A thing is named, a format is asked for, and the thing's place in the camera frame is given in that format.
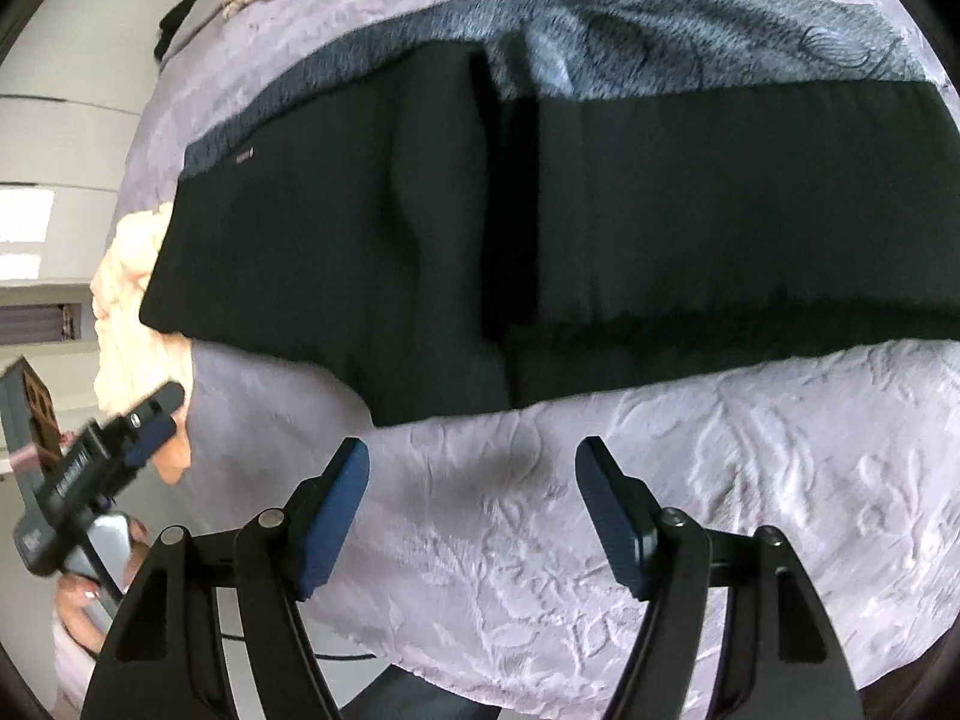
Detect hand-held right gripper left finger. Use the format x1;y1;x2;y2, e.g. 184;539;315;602
81;436;370;720

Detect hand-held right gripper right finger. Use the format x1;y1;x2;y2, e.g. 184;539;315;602
575;436;856;720

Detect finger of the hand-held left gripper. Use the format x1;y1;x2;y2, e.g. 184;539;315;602
118;382;186;434
124;418;178;467

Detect black pants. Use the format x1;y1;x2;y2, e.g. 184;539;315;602
140;41;960;428

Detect person's left forearm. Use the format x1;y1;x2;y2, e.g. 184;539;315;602
51;615;102;718

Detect person's left hand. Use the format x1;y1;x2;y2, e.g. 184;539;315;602
54;516;151;657

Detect lilac textured bedspread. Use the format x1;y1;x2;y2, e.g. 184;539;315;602
97;0;960;706

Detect peach cloth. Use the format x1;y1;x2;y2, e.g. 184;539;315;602
90;202;196;485

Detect white wardrobe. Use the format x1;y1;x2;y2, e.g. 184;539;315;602
0;0;226;286

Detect black cloth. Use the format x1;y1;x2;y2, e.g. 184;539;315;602
154;0;218;61

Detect blue-grey leaf print cloth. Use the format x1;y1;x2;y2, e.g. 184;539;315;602
182;0;931;181

